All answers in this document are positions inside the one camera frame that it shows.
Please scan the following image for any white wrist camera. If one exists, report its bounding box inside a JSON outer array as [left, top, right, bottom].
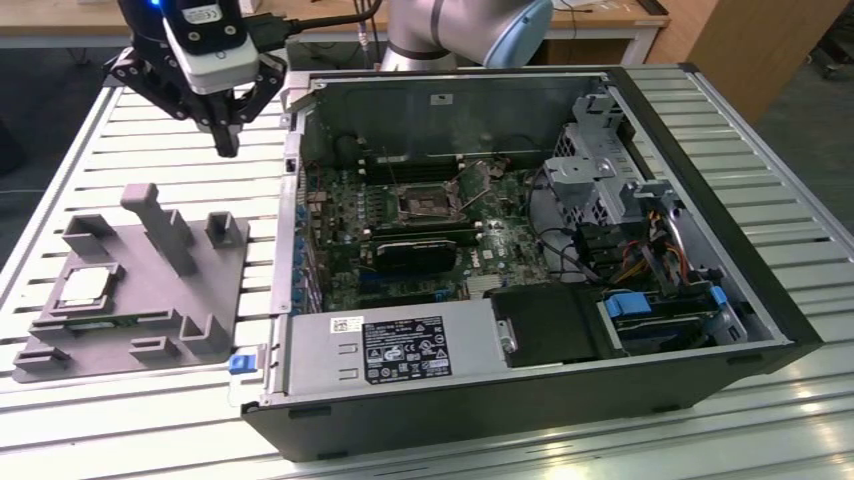
[[162, 0, 260, 94]]

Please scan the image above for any thin wire locking lever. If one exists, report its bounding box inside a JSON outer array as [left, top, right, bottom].
[[383, 146, 404, 187]]

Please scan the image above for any CPU socket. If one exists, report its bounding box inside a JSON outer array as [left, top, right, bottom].
[[393, 180, 469, 225]]

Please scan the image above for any blue disk carrier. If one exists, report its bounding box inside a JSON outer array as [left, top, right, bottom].
[[598, 291, 712, 354]]

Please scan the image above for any black PC case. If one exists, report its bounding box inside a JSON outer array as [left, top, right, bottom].
[[237, 62, 827, 464]]

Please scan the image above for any green motherboard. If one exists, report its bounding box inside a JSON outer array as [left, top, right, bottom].
[[296, 152, 559, 311]]

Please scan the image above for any silver drive cage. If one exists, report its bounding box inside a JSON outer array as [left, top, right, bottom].
[[537, 91, 690, 232]]

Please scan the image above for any black chair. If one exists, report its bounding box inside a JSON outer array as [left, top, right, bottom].
[[806, 0, 854, 81]]

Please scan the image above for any black fan shroud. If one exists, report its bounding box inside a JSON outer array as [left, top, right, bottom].
[[488, 283, 627, 370]]

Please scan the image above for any black wire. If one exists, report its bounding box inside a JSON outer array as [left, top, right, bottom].
[[529, 224, 606, 290]]

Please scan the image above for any silver CPU green board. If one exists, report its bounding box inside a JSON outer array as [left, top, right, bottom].
[[53, 267, 116, 307]]

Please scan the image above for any silver power supply unit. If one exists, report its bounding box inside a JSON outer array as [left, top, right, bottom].
[[263, 298, 523, 404]]

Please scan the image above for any blue plastic latch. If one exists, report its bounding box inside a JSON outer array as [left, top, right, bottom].
[[225, 352, 260, 377]]

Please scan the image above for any wooden desk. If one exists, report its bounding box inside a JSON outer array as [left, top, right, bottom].
[[285, 0, 672, 66], [0, 0, 134, 51]]

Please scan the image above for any black graphics card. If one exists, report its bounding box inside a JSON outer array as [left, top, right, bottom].
[[368, 237, 463, 276]]

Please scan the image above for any green RAM stick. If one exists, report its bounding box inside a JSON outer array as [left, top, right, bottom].
[[62, 313, 169, 333]]

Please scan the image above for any coloured wire bundle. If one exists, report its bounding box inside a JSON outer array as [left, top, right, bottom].
[[612, 212, 692, 294]]

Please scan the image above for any silver case handle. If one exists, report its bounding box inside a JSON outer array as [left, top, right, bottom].
[[277, 71, 323, 132]]

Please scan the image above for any metal socket cover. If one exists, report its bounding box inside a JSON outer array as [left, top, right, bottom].
[[451, 160, 496, 211]]

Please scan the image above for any grey plastic parts rack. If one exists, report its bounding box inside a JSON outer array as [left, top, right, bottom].
[[10, 182, 253, 386]]

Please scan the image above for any wooden cabinet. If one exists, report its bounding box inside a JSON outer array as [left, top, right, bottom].
[[644, 0, 843, 126]]

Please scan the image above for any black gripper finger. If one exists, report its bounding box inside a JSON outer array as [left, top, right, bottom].
[[109, 47, 227, 159], [224, 53, 288, 159]]

